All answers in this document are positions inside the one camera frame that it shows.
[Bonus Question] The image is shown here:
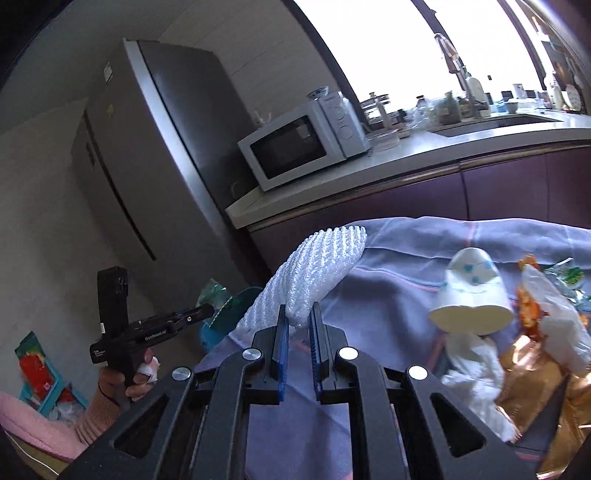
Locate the pink garment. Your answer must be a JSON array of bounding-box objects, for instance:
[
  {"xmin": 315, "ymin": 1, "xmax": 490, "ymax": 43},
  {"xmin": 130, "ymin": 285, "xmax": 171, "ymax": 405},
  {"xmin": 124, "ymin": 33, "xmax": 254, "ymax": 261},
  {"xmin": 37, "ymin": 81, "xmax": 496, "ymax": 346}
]
[{"xmin": 0, "ymin": 391, "xmax": 88, "ymax": 463}]

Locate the kitchen faucet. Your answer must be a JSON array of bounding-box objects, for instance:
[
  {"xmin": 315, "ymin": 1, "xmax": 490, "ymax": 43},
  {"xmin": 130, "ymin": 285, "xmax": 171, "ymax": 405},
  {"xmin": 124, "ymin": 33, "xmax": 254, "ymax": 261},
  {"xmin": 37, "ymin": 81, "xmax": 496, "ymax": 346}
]
[{"xmin": 433, "ymin": 33, "xmax": 468, "ymax": 95}]

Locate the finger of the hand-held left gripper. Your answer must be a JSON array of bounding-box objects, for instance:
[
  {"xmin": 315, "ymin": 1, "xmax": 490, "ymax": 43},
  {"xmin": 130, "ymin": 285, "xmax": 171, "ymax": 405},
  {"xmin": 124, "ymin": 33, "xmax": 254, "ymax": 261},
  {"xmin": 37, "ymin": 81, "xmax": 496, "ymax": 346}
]
[{"xmin": 168, "ymin": 302, "xmax": 217, "ymax": 329}]

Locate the white tissue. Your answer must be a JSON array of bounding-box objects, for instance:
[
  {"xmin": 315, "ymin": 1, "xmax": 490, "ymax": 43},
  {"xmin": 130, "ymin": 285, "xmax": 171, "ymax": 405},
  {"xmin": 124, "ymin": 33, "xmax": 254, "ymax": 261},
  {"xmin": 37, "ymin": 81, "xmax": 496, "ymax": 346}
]
[{"xmin": 440, "ymin": 330, "xmax": 519, "ymax": 445}]

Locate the person's left forearm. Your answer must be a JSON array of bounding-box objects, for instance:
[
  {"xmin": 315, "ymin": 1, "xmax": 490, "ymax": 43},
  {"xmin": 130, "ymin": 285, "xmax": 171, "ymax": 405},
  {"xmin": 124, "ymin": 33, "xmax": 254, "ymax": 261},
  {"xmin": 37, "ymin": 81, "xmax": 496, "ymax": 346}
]
[{"xmin": 74, "ymin": 369, "xmax": 125, "ymax": 446}]

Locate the grey-blue striped cloth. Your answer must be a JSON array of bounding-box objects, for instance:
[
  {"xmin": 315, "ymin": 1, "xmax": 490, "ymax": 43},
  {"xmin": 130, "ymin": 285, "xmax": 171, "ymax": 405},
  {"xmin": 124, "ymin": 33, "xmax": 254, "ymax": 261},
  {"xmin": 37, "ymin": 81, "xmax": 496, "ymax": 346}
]
[{"xmin": 194, "ymin": 215, "xmax": 591, "ymax": 480}]

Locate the white plastic wrapper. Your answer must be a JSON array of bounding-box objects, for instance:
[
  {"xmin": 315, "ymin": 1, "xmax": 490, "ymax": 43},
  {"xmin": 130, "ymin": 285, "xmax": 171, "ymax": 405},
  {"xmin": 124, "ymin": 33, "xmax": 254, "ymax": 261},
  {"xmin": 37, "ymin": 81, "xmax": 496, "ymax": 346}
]
[{"xmin": 521, "ymin": 265, "xmax": 591, "ymax": 376}]

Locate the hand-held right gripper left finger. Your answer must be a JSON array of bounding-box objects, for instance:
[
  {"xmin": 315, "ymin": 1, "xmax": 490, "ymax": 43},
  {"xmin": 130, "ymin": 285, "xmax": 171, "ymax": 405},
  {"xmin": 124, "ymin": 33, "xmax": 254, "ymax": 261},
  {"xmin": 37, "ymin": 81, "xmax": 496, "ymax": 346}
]
[{"xmin": 60, "ymin": 305, "xmax": 291, "ymax": 480}]

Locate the silver refrigerator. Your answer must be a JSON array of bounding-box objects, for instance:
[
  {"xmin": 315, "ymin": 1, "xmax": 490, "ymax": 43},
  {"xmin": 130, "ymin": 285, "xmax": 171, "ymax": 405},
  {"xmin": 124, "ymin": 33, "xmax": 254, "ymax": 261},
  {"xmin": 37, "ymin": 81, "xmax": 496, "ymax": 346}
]
[{"xmin": 71, "ymin": 38, "xmax": 280, "ymax": 298}]

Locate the teal plastic waste bin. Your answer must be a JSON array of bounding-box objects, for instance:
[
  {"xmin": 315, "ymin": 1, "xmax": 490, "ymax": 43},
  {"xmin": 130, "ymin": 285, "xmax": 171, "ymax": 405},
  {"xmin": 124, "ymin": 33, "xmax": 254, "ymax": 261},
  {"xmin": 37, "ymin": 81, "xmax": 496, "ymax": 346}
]
[{"xmin": 201, "ymin": 286, "xmax": 265, "ymax": 357}]

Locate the red snack packet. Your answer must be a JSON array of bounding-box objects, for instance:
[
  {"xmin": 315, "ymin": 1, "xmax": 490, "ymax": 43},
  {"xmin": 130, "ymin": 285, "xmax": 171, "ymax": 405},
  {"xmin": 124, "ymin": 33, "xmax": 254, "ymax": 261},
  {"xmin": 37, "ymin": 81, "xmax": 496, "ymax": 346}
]
[{"xmin": 15, "ymin": 331, "xmax": 64, "ymax": 401}]

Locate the white foam fruit net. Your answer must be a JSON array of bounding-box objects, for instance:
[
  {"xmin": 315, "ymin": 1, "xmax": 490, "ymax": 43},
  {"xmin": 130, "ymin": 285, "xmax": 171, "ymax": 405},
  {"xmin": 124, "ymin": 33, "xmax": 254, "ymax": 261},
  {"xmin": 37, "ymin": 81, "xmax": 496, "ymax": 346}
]
[{"xmin": 235, "ymin": 223, "xmax": 369, "ymax": 342}]

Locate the clear plastic container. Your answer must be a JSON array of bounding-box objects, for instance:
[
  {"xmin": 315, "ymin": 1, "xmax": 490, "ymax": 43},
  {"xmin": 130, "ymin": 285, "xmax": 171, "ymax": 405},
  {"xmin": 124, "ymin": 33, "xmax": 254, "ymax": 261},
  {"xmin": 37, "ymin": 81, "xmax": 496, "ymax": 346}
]
[{"xmin": 366, "ymin": 128, "xmax": 401, "ymax": 152}]

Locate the person's left hand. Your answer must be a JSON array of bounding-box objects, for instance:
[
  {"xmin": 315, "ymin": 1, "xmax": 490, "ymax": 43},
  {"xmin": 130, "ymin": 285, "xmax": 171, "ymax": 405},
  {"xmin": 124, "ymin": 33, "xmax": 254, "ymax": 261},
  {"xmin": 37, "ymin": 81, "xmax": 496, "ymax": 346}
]
[{"xmin": 98, "ymin": 348, "xmax": 161, "ymax": 403}]

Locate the teal storage basket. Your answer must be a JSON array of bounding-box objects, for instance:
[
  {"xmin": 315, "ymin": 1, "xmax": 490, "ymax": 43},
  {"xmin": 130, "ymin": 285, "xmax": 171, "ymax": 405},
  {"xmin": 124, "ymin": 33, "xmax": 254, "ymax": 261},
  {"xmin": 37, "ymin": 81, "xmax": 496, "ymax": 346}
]
[{"xmin": 19, "ymin": 367, "xmax": 89, "ymax": 418}]

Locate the white soap bottle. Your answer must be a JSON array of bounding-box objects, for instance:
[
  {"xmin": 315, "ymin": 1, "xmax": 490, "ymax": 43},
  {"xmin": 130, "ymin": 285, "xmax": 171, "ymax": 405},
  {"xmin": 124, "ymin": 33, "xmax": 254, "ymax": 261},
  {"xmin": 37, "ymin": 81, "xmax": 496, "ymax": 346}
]
[{"xmin": 463, "ymin": 67, "xmax": 491, "ymax": 119}]

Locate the green snack wrapper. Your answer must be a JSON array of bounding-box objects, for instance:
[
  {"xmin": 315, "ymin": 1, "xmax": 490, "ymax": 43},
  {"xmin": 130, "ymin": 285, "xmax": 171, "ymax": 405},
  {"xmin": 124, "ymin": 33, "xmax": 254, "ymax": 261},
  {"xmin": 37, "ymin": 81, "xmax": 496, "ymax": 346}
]
[{"xmin": 542, "ymin": 257, "xmax": 591, "ymax": 302}]

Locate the gold foil wrapper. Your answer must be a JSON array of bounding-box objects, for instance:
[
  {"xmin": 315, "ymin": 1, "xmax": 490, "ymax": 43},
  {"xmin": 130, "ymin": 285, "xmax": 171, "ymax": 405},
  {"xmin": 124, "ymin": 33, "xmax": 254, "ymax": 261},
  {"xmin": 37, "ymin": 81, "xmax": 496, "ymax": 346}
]
[{"xmin": 498, "ymin": 332, "xmax": 591, "ymax": 477}]

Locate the green plastic bag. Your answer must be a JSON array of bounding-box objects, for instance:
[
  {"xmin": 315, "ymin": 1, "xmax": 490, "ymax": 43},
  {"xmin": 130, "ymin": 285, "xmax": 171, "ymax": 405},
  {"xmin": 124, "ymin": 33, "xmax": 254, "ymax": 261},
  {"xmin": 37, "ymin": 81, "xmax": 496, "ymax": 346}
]
[{"xmin": 198, "ymin": 278, "xmax": 234, "ymax": 317}]

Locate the purple kitchen cabinet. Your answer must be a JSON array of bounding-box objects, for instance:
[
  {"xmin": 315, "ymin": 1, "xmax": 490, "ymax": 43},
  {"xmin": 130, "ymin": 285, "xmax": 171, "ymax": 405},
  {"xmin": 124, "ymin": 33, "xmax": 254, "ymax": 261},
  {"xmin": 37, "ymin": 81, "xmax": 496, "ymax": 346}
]
[{"xmin": 248, "ymin": 141, "xmax": 591, "ymax": 289}]

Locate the white dotted paper cup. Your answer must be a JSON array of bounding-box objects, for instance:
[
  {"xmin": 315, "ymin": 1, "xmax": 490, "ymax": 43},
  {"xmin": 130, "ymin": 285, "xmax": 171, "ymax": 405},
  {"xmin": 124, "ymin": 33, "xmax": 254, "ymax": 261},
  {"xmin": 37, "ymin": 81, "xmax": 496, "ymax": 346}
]
[{"xmin": 428, "ymin": 248, "xmax": 514, "ymax": 335}]

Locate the orange peel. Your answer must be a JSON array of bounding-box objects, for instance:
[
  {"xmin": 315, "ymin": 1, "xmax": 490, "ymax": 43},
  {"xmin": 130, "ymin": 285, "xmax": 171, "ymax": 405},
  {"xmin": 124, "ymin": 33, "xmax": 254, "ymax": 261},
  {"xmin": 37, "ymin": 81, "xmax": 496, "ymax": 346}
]
[{"xmin": 516, "ymin": 255, "xmax": 551, "ymax": 343}]

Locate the kitchen sink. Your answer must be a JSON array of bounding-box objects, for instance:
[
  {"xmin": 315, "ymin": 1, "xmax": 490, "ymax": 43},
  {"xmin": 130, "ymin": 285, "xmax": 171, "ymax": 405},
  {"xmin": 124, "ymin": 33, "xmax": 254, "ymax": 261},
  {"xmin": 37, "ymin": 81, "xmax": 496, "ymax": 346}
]
[{"xmin": 433, "ymin": 113, "xmax": 565, "ymax": 138}]

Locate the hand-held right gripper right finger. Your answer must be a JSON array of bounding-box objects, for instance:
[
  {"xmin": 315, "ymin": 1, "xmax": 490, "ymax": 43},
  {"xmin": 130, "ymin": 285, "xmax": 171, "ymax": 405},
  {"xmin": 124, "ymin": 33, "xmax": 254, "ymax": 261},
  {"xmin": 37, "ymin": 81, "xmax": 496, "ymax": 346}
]
[{"xmin": 309, "ymin": 302, "xmax": 536, "ymax": 480}]

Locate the dark glass jar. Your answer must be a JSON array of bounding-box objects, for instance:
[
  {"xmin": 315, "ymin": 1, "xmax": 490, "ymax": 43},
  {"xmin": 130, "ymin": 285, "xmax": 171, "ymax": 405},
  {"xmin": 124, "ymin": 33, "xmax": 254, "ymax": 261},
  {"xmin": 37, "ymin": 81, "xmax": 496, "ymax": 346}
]
[{"xmin": 438, "ymin": 91, "xmax": 462, "ymax": 126}]

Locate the white microwave oven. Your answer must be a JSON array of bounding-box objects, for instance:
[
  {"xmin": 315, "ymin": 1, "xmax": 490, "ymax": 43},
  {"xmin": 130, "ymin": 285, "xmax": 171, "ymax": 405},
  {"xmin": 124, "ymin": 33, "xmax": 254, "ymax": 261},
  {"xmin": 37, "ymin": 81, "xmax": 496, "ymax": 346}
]
[{"xmin": 237, "ymin": 95, "xmax": 371, "ymax": 193}]

